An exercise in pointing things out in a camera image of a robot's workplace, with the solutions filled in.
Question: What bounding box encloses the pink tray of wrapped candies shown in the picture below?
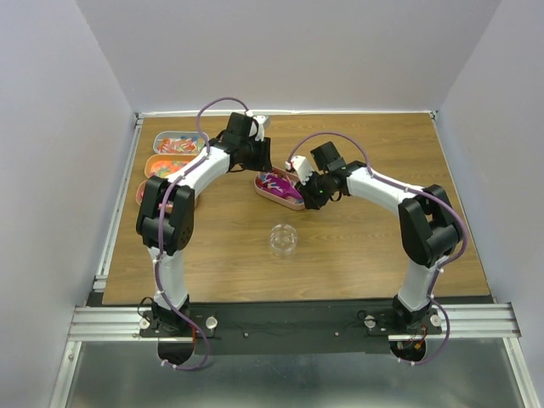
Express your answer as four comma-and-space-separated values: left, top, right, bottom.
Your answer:
135, 181, 173, 211

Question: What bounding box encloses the magenta plastic scoop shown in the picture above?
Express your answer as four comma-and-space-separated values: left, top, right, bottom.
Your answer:
264, 176, 302, 200

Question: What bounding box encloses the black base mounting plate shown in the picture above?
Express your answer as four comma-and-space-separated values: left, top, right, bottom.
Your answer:
138, 298, 443, 361

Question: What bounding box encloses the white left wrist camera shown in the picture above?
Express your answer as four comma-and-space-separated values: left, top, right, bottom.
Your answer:
245, 110, 270, 142

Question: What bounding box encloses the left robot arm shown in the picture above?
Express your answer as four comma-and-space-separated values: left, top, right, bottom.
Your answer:
136, 111, 271, 336

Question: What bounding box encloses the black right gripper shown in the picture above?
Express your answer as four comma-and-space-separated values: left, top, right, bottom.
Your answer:
293, 170, 331, 211

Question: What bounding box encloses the grey tray of candy sticks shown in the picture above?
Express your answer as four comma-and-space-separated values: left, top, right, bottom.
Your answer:
153, 131, 205, 155

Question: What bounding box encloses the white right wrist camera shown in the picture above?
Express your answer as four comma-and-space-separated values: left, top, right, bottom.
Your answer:
285, 155, 315, 185

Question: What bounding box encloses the orange tray of gummies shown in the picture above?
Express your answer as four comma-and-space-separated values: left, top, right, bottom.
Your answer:
144, 154, 196, 178

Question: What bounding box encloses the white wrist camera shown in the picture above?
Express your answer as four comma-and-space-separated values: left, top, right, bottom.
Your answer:
285, 155, 315, 185
245, 110, 270, 142

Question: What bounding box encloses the pink tray of lollipops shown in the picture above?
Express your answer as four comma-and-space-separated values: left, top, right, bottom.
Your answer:
253, 167, 305, 211

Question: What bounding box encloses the clear plastic jar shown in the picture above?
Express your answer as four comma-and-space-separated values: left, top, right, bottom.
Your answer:
269, 224, 298, 257

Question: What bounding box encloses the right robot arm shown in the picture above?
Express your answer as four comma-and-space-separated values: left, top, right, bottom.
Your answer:
286, 142, 466, 333

